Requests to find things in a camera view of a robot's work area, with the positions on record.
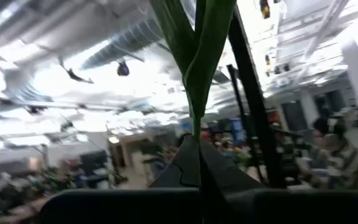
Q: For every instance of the silver ceiling air duct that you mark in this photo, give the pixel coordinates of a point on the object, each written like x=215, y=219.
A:
x=126, y=40

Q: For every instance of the orange tulip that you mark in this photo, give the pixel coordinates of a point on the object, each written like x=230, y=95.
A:
x=200, y=62

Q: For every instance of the black aluminium rig frame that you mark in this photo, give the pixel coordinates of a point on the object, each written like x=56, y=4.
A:
x=253, y=93

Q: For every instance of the person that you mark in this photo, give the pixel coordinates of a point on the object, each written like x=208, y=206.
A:
x=337, y=155

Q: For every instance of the black ceiling dome camera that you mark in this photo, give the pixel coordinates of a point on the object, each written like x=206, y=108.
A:
x=123, y=69

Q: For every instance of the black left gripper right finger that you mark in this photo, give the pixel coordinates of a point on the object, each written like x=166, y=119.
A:
x=275, y=207

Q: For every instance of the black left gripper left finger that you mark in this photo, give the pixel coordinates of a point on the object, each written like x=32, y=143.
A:
x=135, y=205

